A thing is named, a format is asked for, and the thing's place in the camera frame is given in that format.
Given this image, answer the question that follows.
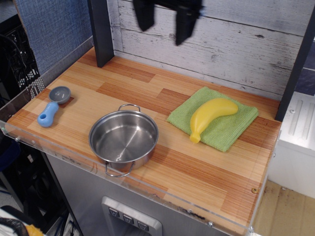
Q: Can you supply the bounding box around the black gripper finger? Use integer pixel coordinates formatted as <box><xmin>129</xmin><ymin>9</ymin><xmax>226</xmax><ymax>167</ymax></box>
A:
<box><xmin>133</xmin><ymin>0</ymin><xmax>155</xmax><ymax>31</ymax></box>
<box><xmin>175</xmin><ymin>7</ymin><xmax>196</xmax><ymax>46</ymax></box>

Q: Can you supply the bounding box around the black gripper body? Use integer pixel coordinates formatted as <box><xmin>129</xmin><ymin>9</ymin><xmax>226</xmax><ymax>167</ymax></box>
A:
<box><xmin>151</xmin><ymin>0</ymin><xmax>205</xmax><ymax>19</ymax></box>

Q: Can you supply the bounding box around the yellow plastic toy banana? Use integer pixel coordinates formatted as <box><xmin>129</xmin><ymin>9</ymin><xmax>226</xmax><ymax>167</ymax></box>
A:
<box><xmin>189</xmin><ymin>98</ymin><xmax>238</xmax><ymax>144</ymax></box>

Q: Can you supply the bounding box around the green folded cloth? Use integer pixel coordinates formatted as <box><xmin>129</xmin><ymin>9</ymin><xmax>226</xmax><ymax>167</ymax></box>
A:
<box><xmin>167</xmin><ymin>87</ymin><xmax>259</xmax><ymax>152</ymax></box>

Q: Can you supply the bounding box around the blue fabric partition panel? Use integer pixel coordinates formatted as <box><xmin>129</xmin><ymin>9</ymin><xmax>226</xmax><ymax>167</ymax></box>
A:
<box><xmin>14</xmin><ymin>0</ymin><xmax>93</xmax><ymax>75</ymax></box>

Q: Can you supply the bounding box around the blue grey ice cream scoop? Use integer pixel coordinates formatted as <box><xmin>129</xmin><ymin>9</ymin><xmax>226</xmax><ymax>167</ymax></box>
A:
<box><xmin>37</xmin><ymin>86</ymin><xmax>71</xmax><ymax>128</ymax></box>

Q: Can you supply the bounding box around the stainless steel pot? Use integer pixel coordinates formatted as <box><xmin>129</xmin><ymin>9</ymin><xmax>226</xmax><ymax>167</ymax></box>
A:
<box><xmin>89</xmin><ymin>104</ymin><xmax>159</xmax><ymax>178</ymax></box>

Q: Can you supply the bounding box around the clear acrylic table guard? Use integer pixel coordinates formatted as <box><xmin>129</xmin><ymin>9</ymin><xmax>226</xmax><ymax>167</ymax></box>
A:
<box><xmin>0</xmin><ymin>49</ymin><xmax>281</xmax><ymax>236</ymax></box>

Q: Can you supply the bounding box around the black plastic crate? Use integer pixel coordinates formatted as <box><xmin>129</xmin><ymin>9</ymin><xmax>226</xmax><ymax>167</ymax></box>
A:
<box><xmin>0</xmin><ymin>14</ymin><xmax>39</xmax><ymax>100</ymax></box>

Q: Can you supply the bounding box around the white metal side unit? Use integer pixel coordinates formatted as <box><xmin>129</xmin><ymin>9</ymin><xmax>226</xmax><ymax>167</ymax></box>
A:
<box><xmin>268</xmin><ymin>92</ymin><xmax>315</xmax><ymax>198</ymax></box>

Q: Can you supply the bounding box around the silver dispenser button panel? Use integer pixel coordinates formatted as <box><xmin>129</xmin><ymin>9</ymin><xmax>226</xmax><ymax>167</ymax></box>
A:
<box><xmin>101</xmin><ymin>196</ymin><xmax>163</xmax><ymax>236</ymax></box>

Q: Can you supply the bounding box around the yellow object bottom left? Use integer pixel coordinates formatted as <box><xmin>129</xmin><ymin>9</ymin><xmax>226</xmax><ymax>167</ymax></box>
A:
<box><xmin>25</xmin><ymin>225</ymin><xmax>45</xmax><ymax>236</ymax></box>

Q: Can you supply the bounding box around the dark left frame post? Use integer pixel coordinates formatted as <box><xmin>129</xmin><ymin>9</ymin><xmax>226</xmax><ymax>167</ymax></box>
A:
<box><xmin>88</xmin><ymin>0</ymin><xmax>114</xmax><ymax>68</ymax></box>

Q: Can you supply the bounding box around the dark frame post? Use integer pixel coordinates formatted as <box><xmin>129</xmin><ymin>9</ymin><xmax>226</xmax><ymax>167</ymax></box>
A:
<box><xmin>275</xmin><ymin>8</ymin><xmax>315</xmax><ymax>121</ymax></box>
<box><xmin>88</xmin><ymin>0</ymin><xmax>114</xmax><ymax>68</ymax></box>

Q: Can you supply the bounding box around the dark right frame post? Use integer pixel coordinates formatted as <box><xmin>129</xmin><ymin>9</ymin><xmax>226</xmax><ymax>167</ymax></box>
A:
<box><xmin>275</xmin><ymin>8</ymin><xmax>315</xmax><ymax>121</ymax></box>

